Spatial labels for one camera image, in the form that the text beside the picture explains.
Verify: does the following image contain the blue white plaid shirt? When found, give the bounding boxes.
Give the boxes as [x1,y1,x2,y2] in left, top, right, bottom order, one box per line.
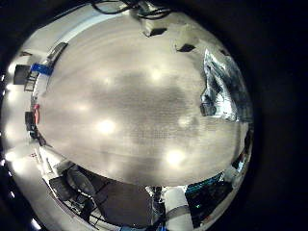
[199,47,255,123]

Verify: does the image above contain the grey flat bar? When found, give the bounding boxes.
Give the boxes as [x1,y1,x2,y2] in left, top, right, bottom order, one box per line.
[47,41,69,62]

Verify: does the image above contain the blue box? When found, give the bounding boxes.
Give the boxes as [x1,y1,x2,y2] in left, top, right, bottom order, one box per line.
[31,63,53,76]

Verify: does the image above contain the black framed stand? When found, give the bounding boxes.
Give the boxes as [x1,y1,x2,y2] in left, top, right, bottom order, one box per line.
[13,64,40,93]

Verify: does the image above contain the red small item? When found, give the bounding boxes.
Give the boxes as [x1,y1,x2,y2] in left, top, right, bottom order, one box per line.
[32,103,41,125]

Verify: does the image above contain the small black box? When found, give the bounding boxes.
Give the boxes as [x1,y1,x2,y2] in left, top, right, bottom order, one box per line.
[24,111,36,132]

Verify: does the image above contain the teal striped panel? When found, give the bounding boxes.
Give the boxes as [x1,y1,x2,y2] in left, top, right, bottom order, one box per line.
[185,172,225,195]

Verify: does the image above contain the black office chair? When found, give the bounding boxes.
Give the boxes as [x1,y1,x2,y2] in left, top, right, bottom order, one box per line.
[65,168,96,197]

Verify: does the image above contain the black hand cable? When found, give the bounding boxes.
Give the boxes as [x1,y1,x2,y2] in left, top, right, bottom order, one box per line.
[90,0,172,20]

